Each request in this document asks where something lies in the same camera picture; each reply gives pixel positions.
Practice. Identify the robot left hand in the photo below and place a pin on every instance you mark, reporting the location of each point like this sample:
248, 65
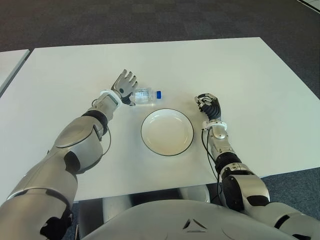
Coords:
123, 83

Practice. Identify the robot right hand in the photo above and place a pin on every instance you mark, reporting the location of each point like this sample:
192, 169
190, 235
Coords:
212, 110

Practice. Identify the clear water bottle blue cap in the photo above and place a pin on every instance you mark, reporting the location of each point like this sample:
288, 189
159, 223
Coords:
145, 96

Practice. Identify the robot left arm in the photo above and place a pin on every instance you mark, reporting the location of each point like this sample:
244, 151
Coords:
75, 140

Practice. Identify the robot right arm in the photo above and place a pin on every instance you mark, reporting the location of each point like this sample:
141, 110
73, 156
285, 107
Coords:
240, 180

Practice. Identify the white plate black rim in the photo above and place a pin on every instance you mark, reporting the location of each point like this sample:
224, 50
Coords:
167, 132

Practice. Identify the robot right leg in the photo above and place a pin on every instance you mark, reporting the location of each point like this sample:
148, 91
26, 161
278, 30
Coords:
197, 193

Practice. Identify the robot leg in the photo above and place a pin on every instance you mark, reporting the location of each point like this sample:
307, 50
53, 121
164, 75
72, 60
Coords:
197, 193
116, 207

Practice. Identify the silver robot torso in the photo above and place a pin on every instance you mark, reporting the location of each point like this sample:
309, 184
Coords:
187, 220

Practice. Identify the neighbouring white table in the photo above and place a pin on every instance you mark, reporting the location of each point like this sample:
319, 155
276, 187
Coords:
11, 65

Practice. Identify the robot left leg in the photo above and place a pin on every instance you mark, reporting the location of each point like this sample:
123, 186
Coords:
116, 207

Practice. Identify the white furniture panel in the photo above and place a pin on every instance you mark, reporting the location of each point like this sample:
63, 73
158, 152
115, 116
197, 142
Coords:
311, 3

